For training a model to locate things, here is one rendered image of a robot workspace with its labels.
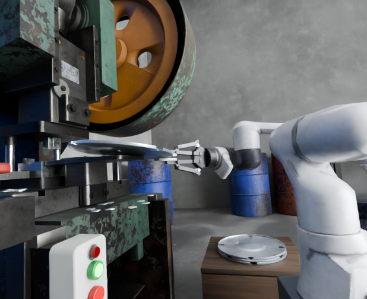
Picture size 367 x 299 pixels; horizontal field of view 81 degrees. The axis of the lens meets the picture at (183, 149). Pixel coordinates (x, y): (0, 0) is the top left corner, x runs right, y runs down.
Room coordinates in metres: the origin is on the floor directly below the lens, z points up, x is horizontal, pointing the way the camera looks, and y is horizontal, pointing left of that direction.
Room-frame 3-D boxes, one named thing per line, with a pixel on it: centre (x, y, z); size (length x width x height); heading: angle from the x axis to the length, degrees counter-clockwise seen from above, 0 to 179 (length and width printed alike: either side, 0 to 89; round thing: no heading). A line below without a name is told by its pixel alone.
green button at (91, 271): (0.36, 0.16, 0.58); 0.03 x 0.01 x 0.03; 164
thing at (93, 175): (0.65, 0.26, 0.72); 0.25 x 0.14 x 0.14; 74
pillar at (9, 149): (0.63, 0.51, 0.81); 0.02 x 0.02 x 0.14
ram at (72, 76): (0.68, 0.39, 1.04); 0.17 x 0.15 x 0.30; 74
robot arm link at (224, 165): (0.82, -0.14, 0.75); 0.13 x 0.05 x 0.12; 36
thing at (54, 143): (0.69, 0.42, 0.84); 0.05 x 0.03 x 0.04; 164
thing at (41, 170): (0.69, 0.43, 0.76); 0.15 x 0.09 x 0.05; 164
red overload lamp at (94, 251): (0.36, 0.16, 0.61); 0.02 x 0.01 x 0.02; 164
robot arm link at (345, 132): (0.45, -0.37, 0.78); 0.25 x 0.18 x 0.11; 103
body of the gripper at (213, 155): (0.80, -0.07, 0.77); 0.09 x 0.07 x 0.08; 126
